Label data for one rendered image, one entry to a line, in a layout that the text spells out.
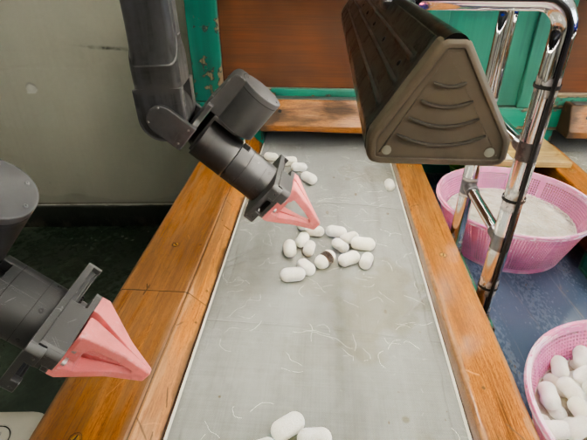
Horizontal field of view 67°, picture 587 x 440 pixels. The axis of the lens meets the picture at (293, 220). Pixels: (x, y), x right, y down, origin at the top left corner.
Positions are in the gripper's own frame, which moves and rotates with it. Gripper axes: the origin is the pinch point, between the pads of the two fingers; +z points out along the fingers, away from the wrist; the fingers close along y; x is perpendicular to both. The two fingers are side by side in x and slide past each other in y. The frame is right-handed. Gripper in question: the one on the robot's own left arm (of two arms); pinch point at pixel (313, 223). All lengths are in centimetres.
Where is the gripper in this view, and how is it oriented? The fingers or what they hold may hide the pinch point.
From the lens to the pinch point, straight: 63.4
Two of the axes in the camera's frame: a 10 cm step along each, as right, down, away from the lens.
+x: -6.5, 6.2, 4.4
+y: 0.8, -5.2, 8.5
